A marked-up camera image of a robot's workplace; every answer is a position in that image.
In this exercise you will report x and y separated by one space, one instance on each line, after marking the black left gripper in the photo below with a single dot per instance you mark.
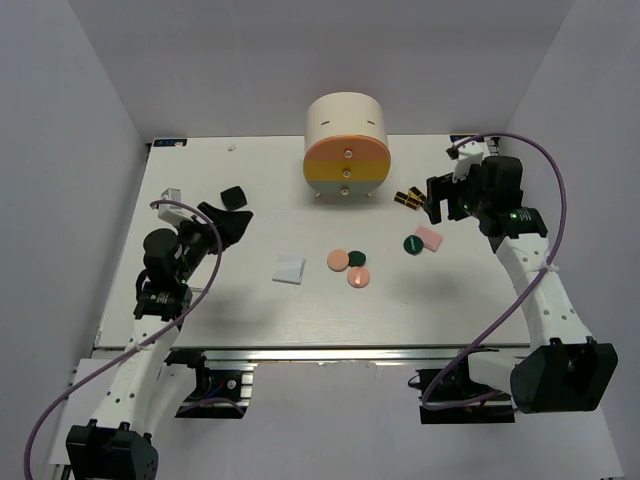
235 228

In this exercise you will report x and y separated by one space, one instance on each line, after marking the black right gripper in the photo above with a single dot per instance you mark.
442 188

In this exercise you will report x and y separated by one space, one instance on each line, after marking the black square compact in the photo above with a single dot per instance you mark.
233 198

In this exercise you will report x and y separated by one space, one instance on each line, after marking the pink square compact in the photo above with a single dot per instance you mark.
431 240

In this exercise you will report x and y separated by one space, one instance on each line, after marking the green round compact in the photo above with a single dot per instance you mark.
413 245

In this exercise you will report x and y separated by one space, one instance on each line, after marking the white square compact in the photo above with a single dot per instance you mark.
289 269

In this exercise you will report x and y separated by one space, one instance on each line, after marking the orange top drawer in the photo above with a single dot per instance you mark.
344 147

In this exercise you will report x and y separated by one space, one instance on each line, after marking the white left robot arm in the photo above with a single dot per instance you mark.
150 384

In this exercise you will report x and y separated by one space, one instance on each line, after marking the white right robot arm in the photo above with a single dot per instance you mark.
566 370

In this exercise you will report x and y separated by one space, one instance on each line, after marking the black gold lipstick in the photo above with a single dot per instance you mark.
407 200
417 194

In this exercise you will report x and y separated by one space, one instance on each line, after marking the cream round drawer organizer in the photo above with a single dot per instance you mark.
344 113

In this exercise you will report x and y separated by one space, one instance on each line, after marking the dark green powder puff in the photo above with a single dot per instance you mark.
356 258

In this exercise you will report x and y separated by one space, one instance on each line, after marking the yellow middle drawer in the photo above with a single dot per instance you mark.
360 170

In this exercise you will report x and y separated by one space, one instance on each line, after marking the grey bottom drawer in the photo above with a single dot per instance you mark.
344 188

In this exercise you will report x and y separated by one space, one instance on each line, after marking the left blue table label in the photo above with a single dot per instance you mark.
169 143

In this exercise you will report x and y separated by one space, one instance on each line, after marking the peach puff with ribbon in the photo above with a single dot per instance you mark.
358 277

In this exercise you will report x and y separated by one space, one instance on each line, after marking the peach powder puff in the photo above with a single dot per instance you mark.
338 260

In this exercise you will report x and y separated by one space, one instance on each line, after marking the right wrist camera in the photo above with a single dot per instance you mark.
465 156

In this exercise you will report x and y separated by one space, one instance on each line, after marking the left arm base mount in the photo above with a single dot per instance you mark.
222 387

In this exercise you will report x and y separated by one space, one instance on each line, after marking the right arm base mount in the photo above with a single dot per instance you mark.
458 387

